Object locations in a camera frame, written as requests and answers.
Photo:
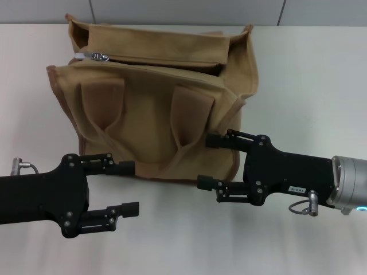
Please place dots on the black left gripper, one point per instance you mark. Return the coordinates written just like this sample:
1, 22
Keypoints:
43, 197

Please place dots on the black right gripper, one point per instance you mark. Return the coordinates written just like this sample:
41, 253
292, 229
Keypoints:
286, 174

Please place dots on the khaki canvas food bag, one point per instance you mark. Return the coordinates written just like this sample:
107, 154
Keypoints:
149, 114

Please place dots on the silver metal zipper pull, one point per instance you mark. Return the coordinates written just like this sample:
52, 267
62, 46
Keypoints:
97, 56

